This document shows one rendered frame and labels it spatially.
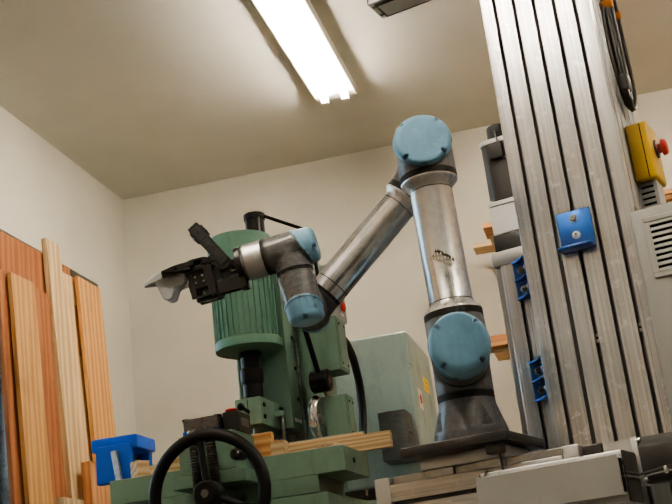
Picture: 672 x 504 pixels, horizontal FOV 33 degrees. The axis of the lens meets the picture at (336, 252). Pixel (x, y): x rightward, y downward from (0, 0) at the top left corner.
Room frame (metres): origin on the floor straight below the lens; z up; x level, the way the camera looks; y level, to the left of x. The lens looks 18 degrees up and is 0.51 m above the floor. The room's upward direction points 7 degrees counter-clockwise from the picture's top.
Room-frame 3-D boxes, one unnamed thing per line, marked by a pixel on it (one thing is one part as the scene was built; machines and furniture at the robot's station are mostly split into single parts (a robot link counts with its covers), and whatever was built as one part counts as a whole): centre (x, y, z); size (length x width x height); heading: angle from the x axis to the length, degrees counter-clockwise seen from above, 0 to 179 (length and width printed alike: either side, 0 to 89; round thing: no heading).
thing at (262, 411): (2.87, 0.24, 1.03); 0.14 x 0.07 x 0.09; 165
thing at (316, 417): (2.95, 0.10, 1.02); 0.12 x 0.03 x 0.12; 165
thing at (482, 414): (2.28, -0.23, 0.87); 0.15 x 0.15 x 0.10
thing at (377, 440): (2.84, 0.21, 0.92); 0.60 x 0.02 x 0.04; 75
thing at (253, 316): (2.85, 0.25, 1.35); 0.18 x 0.18 x 0.31
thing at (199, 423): (2.67, 0.33, 0.99); 0.13 x 0.11 x 0.06; 75
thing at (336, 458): (2.76, 0.31, 0.87); 0.61 x 0.30 x 0.06; 75
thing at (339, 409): (2.99, 0.05, 1.02); 0.09 x 0.07 x 0.12; 75
